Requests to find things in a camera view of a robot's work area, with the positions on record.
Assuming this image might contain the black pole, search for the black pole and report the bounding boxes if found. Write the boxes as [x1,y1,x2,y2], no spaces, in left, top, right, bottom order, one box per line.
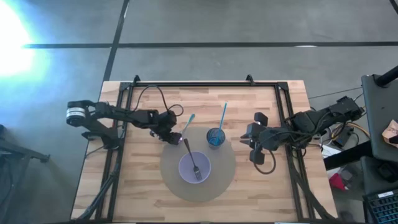
[374,65,398,88]

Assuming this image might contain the red object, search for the red object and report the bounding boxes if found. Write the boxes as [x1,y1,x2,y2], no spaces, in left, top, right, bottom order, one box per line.
[328,172,346,191]

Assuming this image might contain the pale lavender bowl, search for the pale lavender bowl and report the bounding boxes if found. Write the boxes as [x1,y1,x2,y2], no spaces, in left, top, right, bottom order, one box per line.
[178,151,212,185]

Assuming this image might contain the brown paper bag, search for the brown paper bag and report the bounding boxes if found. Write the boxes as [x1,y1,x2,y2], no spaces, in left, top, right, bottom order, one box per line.
[381,119,398,144]

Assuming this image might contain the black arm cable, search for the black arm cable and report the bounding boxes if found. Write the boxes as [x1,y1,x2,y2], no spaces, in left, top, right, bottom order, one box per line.
[252,148,277,175]
[132,84,185,118]

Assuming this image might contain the yellow and white cables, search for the yellow and white cables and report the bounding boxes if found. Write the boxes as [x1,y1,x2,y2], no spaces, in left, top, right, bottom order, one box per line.
[329,123,371,141]

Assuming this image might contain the blue translucent plastic cup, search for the blue translucent plastic cup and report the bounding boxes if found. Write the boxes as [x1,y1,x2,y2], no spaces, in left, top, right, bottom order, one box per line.
[206,127,226,149]

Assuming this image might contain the grey cart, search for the grey cart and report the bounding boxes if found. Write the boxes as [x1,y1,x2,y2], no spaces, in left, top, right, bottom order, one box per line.
[360,73,398,162]

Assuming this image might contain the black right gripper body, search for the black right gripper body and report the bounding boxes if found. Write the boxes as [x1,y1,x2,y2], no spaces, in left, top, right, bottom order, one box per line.
[248,111,281,166]

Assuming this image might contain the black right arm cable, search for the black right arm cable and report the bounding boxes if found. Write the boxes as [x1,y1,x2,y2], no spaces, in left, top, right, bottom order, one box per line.
[252,148,277,175]

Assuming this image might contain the black fork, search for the black fork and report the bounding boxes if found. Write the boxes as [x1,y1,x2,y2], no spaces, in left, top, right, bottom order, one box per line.
[183,138,203,181]

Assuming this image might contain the black floor stand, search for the black floor stand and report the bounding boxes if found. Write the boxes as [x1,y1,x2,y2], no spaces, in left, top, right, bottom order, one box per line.
[0,124,50,224]

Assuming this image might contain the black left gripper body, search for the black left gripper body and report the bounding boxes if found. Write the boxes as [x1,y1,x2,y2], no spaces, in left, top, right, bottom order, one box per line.
[149,109,178,138]

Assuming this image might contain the black crate with blue cells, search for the black crate with blue cells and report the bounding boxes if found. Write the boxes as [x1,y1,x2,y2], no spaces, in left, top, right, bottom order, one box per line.
[363,189,398,224]

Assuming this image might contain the black power box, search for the black power box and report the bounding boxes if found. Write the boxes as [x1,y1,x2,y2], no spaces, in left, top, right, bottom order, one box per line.
[331,124,354,147]

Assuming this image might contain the white paper sheet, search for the white paper sheet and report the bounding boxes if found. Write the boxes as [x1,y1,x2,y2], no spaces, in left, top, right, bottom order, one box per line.
[322,144,342,159]

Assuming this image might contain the black bag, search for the black bag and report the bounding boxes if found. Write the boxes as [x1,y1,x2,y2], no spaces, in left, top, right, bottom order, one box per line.
[377,161,398,184]

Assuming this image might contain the blue drinking straw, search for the blue drinking straw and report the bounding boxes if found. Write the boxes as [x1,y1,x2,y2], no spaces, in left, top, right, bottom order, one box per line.
[214,101,228,146]

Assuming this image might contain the black table edge bracket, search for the black table edge bracket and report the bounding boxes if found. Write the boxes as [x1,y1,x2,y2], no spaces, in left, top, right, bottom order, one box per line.
[81,129,103,141]

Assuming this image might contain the round grey placemat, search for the round grey placemat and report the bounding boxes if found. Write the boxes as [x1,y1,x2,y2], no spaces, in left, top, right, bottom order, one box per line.
[159,126,236,202]

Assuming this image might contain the iridescent spoon with teal handle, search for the iridescent spoon with teal handle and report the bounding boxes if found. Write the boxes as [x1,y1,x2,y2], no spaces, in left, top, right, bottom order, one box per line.
[178,113,197,144]

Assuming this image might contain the black table frame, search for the black table frame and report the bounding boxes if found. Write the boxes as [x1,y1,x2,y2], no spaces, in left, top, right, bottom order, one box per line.
[70,73,338,222]

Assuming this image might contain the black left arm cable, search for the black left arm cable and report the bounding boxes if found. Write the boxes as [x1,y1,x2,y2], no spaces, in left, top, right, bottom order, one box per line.
[132,84,185,118]

